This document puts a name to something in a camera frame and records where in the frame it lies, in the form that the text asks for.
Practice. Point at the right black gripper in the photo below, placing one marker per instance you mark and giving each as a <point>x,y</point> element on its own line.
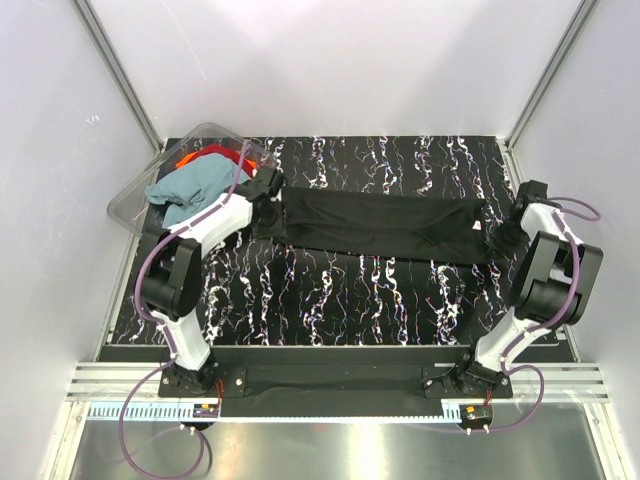
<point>495,243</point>

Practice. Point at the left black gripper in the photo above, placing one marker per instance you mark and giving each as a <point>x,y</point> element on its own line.
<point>277,229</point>

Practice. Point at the black t shirt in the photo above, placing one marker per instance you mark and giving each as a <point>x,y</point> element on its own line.
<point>407,227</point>

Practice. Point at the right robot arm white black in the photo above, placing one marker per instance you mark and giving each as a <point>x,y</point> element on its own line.
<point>551,288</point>

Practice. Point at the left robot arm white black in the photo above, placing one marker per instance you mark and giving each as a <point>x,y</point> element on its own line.
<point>170,281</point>

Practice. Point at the light blue t shirt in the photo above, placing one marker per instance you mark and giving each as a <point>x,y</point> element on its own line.
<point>188,190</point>

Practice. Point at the black marbled table mat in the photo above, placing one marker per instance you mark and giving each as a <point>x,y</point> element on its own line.
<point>259,293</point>

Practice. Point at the red t shirt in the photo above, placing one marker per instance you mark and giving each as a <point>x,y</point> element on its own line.
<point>226,152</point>

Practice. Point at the clear plastic bin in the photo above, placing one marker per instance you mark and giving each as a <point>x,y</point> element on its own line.
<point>130,207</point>

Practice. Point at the orange t shirt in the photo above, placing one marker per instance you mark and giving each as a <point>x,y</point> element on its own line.
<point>187,159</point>

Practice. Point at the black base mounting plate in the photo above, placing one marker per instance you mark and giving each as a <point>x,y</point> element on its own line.
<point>351,379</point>

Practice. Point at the right orange black connector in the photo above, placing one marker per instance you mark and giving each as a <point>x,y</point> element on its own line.
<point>476,413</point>

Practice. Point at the orange black connector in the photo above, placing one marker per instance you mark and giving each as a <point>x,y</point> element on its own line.
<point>476,413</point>
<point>206,410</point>

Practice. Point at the left orange black connector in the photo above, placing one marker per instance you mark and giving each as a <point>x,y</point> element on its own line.
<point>206,410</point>

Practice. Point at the white slotted cable duct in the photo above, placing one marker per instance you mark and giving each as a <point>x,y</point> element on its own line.
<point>437,413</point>

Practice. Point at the left aluminium frame post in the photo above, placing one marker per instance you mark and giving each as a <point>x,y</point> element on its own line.
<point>108,54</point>

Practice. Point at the aluminium frame post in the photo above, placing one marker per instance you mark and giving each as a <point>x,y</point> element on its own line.
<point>568,40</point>
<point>108,54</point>

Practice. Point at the aluminium rail crossbar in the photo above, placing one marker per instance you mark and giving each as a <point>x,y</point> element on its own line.
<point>564,382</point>

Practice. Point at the right aluminium frame post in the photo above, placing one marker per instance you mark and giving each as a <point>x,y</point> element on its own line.
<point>568,40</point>

